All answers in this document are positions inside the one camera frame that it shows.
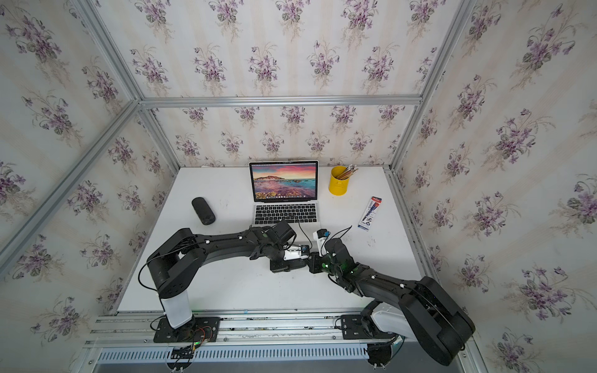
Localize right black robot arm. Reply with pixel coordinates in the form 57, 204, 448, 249
307, 238, 476, 366

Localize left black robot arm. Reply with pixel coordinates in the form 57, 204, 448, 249
141, 220, 311, 329

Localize silver open laptop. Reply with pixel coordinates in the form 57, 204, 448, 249
249, 160, 321, 236

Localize red blue pen box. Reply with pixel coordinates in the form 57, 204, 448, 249
358, 196, 382, 231

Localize yellow pen cup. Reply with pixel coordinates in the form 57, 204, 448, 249
328, 166, 349, 196

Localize aluminium mounting rails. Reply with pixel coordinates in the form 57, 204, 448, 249
84, 309, 393, 348

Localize white vent grille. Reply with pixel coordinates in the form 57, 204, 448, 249
97, 343, 369, 365

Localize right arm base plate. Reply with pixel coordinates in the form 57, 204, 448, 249
334, 314, 396, 340

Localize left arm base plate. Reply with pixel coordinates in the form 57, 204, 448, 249
153, 316, 221, 343

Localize aluminium cage frame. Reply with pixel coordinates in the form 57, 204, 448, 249
1, 1, 476, 274

